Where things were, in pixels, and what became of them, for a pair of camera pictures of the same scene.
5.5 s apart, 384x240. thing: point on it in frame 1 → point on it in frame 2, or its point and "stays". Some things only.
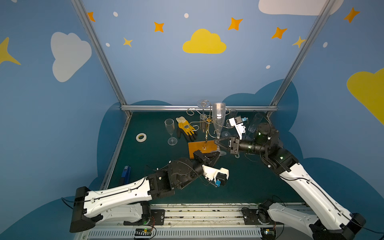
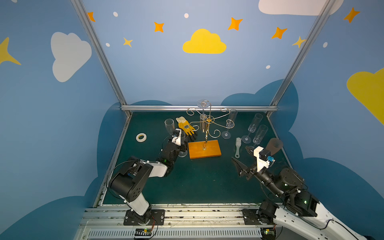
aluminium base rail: [212, 221] stays
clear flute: [203, 103] stays
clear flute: [218, 111] → [184, 152]
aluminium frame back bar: [195, 107] stays
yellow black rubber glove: [185, 130] stays
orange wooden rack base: [209, 146] stays
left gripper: [205, 157] → [182, 137]
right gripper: [234, 145] → [250, 169]
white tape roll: [142, 140] stays
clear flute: [221, 118] → [226, 135]
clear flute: [169, 123] stays
